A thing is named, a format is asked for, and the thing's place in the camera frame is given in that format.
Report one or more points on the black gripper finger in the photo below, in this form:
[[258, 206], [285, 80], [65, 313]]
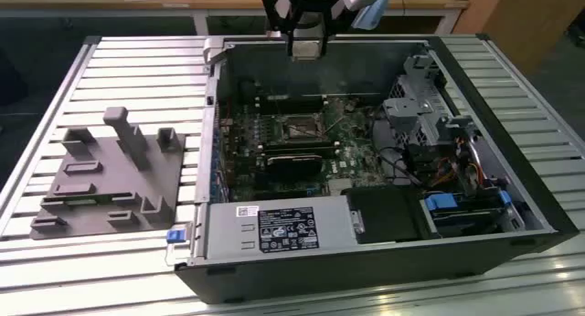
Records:
[[326, 31], [292, 31]]

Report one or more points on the blue case latch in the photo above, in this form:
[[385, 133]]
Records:
[[177, 236]]

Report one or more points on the green RAM stick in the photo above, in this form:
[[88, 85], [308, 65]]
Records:
[[86, 199]]

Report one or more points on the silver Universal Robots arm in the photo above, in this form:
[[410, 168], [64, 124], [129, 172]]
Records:
[[370, 14]]

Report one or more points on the hard disk in blue carrier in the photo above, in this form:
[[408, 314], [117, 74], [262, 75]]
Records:
[[441, 203]]

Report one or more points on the small silver heatsink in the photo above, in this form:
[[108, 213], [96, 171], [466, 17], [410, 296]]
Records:
[[341, 186]]

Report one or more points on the green motherboard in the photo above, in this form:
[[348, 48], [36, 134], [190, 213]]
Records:
[[352, 155]]

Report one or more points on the wooden desk white legs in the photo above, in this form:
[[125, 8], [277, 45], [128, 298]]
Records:
[[137, 5]]

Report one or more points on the grey power supply unit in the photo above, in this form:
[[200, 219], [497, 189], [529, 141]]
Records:
[[228, 223]]

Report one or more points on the black open PC case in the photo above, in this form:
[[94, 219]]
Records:
[[320, 278]]

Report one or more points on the CPU socket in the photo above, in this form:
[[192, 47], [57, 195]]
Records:
[[302, 127]]

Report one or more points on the grey metal drive cage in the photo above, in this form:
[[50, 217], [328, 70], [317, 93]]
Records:
[[406, 110]]

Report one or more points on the grey parts rack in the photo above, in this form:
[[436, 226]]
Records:
[[113, 179]]

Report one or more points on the wooden cabinet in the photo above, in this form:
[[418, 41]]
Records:
[[525, 21]]

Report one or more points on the small blue plastic clip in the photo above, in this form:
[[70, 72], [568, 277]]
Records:
[[504, 196]]

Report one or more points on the black graphics card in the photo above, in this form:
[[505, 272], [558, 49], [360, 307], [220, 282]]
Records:
[[292, 164]]

